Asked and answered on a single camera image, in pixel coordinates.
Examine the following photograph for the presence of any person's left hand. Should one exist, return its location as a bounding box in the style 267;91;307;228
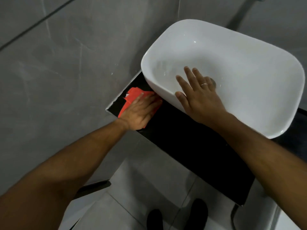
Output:
117;92;163;131

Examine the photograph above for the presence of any person's right hand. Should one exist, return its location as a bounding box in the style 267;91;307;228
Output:
175;66;231;129

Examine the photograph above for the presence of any red cleaning cloth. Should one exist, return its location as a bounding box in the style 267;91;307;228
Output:
118;87;163;129

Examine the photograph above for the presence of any white ceramic sink basin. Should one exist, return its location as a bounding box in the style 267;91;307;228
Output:
141;19;305;139

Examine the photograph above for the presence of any person's right forearm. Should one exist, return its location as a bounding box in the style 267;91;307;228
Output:
212;112;307;229

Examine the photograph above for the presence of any person's left forearm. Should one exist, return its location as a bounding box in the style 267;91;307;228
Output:
0;118;129;230

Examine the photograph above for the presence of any black vanity counter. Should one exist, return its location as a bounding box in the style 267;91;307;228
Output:
106;70;307;207

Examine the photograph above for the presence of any person's black left shoe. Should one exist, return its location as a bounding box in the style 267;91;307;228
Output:
146;209;164;230

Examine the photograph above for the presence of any person's black shoe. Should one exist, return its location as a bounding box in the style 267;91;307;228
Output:
146;209;164;230
184;198;209;230

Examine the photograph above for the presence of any person's black right shoe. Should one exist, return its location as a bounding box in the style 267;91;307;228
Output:
184;198;209;230

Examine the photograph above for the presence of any white bathroom fixture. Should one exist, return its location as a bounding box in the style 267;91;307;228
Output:
234;180;303;230

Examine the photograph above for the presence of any grey drain hose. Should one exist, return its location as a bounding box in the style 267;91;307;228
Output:
230;204;240;230

